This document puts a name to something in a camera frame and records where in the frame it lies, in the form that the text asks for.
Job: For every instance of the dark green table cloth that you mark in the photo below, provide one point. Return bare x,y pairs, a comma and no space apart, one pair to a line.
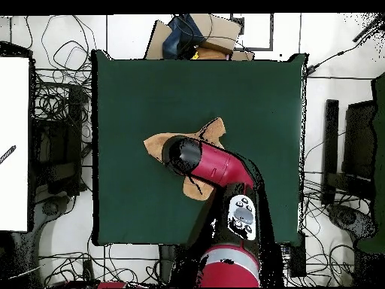
150,90

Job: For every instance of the black equipment stand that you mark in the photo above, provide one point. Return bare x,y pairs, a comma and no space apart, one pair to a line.
57,144

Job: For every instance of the black pedestal leg with foot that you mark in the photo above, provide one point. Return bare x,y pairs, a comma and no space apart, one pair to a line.
49,208
349,218

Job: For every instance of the flat brown cardboard sheet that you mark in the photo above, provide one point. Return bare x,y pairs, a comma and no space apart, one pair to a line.
158,39

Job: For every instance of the orange terry towel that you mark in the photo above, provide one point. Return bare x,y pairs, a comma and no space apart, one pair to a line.
155,144

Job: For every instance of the striped black rod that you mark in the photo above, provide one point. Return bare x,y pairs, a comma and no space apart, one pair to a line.
8,154

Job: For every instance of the black upright bar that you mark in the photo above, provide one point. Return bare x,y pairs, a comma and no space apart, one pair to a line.
331,135

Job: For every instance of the white panel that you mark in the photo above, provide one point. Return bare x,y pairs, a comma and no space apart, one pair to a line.
13,135

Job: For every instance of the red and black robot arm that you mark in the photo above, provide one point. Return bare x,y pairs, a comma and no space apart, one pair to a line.
222,168

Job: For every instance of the blue garment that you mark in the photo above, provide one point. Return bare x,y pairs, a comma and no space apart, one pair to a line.
177,39

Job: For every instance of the brown cardboard box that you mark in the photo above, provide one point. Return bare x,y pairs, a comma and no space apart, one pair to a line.
219,30

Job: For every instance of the black box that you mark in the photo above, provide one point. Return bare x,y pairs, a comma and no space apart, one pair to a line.
297,259

